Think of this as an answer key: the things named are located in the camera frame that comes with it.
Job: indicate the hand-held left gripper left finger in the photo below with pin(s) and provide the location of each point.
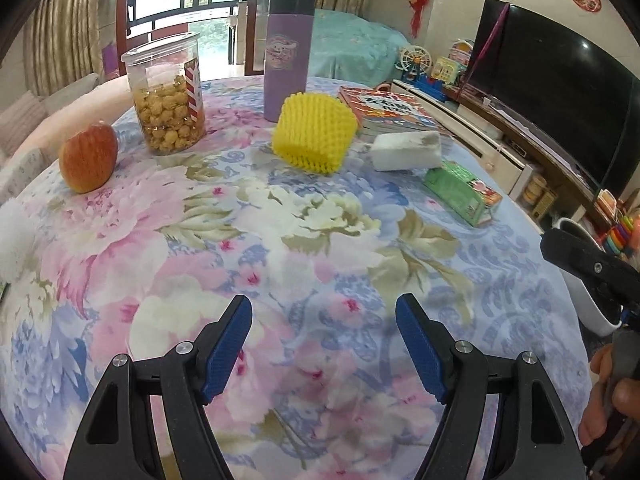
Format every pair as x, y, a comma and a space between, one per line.
225, 355

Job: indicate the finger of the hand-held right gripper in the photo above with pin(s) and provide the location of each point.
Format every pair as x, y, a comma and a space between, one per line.
590, 265

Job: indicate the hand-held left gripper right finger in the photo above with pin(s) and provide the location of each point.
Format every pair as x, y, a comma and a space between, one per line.
422, 350

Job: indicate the white trash bin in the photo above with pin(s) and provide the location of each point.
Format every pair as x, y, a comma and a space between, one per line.
590, 305

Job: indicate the person's right hand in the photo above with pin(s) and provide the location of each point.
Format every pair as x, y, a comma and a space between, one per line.
595, 420

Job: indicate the floral tablecloth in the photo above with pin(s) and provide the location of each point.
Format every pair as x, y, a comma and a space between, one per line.
300, 240

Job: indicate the white television cabinet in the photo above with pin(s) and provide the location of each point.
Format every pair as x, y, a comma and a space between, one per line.
500, 150

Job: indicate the green cardboard box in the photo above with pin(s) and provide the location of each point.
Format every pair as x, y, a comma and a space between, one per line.
460, 192

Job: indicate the black television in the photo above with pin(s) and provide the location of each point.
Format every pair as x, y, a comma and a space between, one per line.
560, 90

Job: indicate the white foam block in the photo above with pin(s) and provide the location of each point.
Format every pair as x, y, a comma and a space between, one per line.
405, 152

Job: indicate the yellow foam fruit net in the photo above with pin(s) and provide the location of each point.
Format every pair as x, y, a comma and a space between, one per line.
312, 132

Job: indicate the white fluffy cloth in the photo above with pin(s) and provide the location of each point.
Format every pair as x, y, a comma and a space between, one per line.
14, 240

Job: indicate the red apple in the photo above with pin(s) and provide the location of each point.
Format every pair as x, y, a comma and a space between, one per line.
87, 157

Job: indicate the clear popcorn jar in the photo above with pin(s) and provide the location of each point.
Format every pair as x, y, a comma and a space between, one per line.
165, 110

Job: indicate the ferris wheel toy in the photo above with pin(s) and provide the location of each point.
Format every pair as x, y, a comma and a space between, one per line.
414, 62

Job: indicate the purple thermos bottle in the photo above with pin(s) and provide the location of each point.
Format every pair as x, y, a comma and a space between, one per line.
287, 60

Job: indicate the pink striped cushion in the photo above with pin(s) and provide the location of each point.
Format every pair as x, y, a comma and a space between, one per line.
20, 122

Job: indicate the teal furniture cover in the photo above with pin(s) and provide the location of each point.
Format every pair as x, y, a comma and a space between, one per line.
360, 45

